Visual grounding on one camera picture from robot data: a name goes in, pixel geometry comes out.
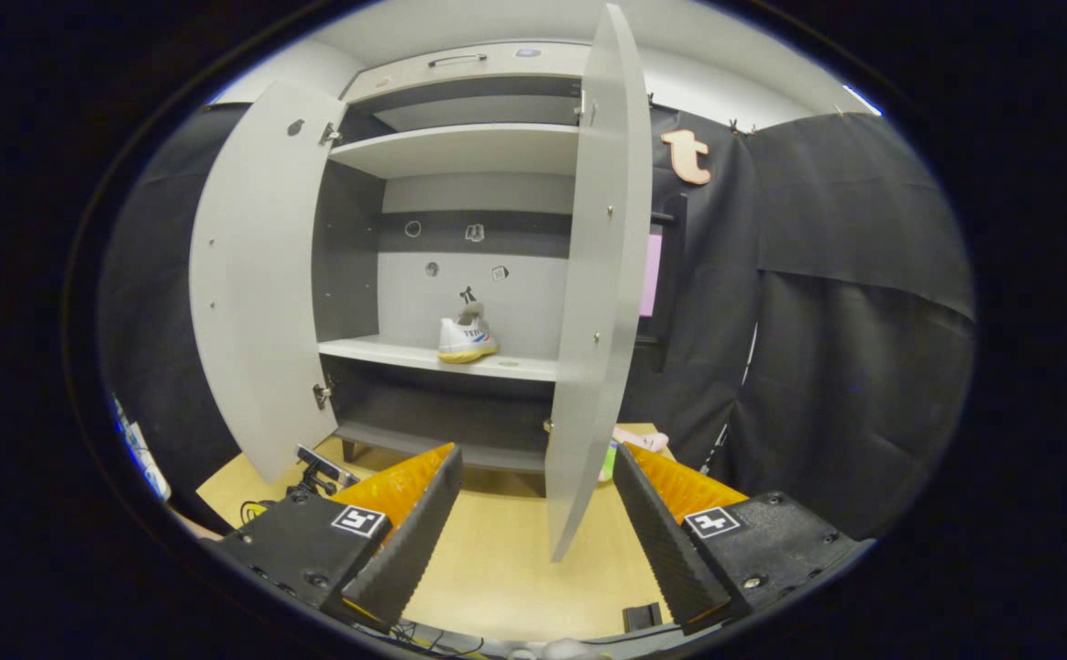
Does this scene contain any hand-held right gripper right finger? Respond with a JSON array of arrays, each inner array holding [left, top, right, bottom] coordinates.
[[611, 443, 875, 635]]

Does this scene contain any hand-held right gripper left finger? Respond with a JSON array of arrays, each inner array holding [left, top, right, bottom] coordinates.
[[213, 443, 466, 633]]

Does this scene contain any white shoe with striped side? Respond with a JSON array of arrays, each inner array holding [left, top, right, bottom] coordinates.
[[437, 302, 499, 365]]

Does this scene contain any grey shoe cabinet door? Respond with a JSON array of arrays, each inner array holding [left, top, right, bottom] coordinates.
[[544, 3, 688, 563], [188, 81, 348, 485]]

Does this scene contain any grey shoe cabinet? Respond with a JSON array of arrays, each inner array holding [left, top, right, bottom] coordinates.
[[313, 41, 594, 473]]

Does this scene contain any pink soft item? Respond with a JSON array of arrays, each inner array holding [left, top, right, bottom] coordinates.
[[611, 426, 672, 455]]

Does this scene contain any blue white printed object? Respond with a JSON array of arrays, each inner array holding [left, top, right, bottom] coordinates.
[[112, 394, 172, 501]]

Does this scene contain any black device with cable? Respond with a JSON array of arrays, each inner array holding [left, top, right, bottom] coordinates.
[[238, 444, 360, 528]]

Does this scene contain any grey drawer with metal handle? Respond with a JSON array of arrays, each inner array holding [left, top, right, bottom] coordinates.
[[341, 43, 592, 106]]

